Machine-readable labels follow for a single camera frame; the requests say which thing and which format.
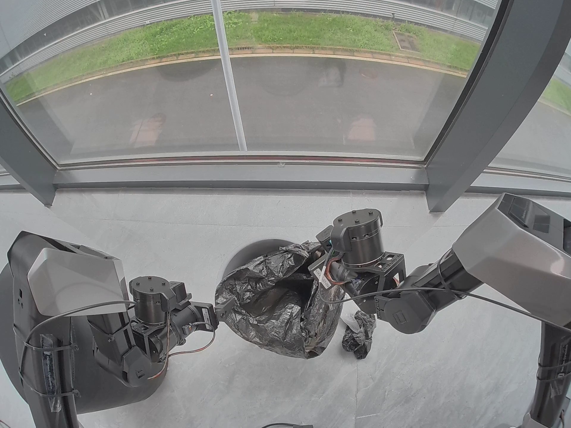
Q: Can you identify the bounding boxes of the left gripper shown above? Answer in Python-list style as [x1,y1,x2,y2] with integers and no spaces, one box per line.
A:
[174,303,220,338]

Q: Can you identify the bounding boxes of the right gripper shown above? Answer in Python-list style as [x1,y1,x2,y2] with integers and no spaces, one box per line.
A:
[308,257,355,291]

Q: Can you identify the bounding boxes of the black plastic bag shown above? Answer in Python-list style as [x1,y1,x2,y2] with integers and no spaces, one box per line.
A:
[214,239,345,359]

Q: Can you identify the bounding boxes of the crumpled black plastic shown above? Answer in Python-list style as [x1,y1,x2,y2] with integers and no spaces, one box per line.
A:
[342,310,377,360]

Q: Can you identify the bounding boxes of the dark grey round chair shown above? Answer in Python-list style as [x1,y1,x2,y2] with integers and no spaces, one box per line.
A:
[0,261,169,416]

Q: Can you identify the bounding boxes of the window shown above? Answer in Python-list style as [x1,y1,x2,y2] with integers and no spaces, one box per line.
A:
[0,0,571,215]

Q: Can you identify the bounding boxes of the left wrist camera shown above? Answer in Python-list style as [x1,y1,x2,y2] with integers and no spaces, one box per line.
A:
[161,280,193,312]

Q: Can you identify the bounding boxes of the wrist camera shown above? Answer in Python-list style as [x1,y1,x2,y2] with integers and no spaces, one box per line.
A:
[315,225,336,252]
[161,280,193,312]

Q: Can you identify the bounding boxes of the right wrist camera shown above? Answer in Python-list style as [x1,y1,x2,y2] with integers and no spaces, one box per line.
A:
[315,225,336,252]

